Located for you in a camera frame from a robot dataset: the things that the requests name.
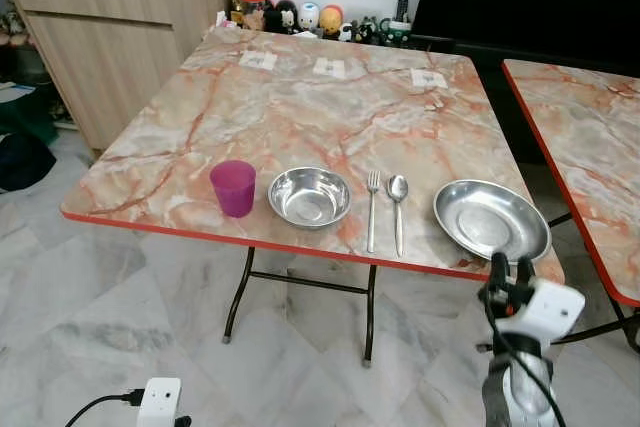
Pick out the shallow steel plate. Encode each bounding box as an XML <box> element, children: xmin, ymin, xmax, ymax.
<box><xmin>433</xmin><ymin>179</ymin><xmax>553</xmax><ymax>267</ymax></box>

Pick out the steel spoon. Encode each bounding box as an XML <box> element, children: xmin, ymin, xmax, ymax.
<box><xmin>387</xmin><ymin>175</ymin><xmax>410</xmax><ymax>258</ymax></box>

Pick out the steel fork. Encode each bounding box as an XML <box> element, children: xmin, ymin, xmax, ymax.
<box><xmin>365</xmin><ymin>171</ymin><xmax>382</xmax><ymax>254</ymax></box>

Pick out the marble-top folding table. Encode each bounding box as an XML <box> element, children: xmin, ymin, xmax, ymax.
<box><xmin>60</xmin><ymin>25</ymin><xmax>567</xmax><ymax>369</ymax></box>
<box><xmin>500</xmin><ymin>58</ymin><xmax>640</xmax><ymax>354</ymax></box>

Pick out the round steel bowl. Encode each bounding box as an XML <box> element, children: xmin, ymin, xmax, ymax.
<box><xmin>268</xmin><ymin>167</ymin><xmax>353</xmax><ymax>231</ymax></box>

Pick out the white paper label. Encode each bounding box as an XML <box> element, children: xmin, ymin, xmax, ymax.
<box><xmin>411</xmin><ymin>68</ymin><xmax>448</xmax><ymax>90</ymax></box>
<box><xmin>239</xmin><ymin>50</ymin><xmax>278</xmax><ymax>72</ymax></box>
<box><xmin>312</xmin><ymin>57</ymin><xmax>347</xmax><ymax>80</ymax></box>

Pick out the purple plastic cup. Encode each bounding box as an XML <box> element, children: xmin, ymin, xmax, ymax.
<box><xmin>210</xmin><ymin>160</ymin><xmax>258</xmax><ymax>219</ymax></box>

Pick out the green mug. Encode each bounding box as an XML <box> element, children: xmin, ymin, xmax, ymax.
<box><xmin>385</xmin><ymin>20</ymin><xmax>414</xmax><ymax>47</ymax></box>

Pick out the orange round figurine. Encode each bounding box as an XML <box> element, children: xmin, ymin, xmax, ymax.
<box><xmin>319</xmin><ymin>5</ymin><xmax>345</xmax><ymax>39</ymax></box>

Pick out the dark bag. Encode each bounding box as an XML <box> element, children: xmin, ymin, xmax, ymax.
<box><xmin>0</xmin><ymin>132</ymin><xmax>58</xmax><ymax>193</ymax></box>

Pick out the white round figurine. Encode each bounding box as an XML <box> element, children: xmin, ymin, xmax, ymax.
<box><xmin>298</xmin><ymin>2</ymin><xmax>321</xmax><ymax>33</ymax></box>

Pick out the black plush figurine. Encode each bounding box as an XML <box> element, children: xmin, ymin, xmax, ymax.
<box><xmin>279</xmin><ymin>0</ymin><xmax>302</xmax><ymax>35</ymax></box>
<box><xmin>262</xmin><ymin>3</ymin><xmax>285</xmax><ymax>35</ymax></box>

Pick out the red-lid jar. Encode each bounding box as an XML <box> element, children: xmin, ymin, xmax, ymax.
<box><xmin>240</xmin><ymin>0</ymin><xmax>267</xmax><ymax>31</ymax></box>

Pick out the light wooden cabinet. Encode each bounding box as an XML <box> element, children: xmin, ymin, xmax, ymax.
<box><xmin>0</xmin><ymin>0</ymin><xmax>230</xmax><ymax>154</ymax></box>

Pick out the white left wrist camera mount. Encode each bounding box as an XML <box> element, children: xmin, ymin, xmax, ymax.
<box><xmin>136</xmin><ymin>377</ymin><xmax>183</xmax><ymax>427</ymax></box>

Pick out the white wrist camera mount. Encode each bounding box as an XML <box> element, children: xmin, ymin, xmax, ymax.
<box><xmin>136</xmin><ymin>377</ymin><xmax>183</xmax><ymax>427</ymax></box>
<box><xmin>498</xmin><ymin>281</ymin><xmax>587</xmax><ymax>350</ymax></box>

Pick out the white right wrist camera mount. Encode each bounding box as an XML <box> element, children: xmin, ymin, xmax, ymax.
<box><xmin>498</xmin><ymin>281</ymin><xmax>587</xmax><ymax>350</ymax></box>

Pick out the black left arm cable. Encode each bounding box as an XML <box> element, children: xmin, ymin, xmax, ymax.
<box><xmin>64</xmin><ymin>388</ymin><xmax>147</xmax><ymax>427</ymax></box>

